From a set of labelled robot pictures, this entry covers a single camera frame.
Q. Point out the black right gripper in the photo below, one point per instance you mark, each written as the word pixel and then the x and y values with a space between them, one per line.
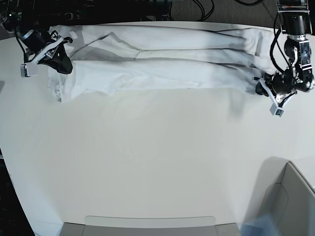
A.
pixel 40 44

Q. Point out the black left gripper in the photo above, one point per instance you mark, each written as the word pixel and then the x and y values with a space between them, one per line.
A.
pixel 280 87

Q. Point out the white T-shirt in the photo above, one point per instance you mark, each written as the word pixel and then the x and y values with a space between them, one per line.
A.
pixel 111 58

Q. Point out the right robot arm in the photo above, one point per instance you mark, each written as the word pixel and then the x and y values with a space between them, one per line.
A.
pixel 19 18

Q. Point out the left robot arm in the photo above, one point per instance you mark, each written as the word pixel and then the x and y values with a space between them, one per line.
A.
pixel 296 24

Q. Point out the grey plastic bin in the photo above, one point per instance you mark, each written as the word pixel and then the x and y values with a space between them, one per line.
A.
pixel 287 209

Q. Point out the grey tray front edge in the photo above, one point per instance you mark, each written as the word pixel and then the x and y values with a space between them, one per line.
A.
pixel 115 226

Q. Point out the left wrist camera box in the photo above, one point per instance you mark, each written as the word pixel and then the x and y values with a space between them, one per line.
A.
pixel 276 110

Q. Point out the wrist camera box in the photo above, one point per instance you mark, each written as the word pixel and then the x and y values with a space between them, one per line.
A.
pixel 28 69
pixel 276 110

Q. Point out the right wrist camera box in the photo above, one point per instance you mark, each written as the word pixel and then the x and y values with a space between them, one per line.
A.
pixel 28 69

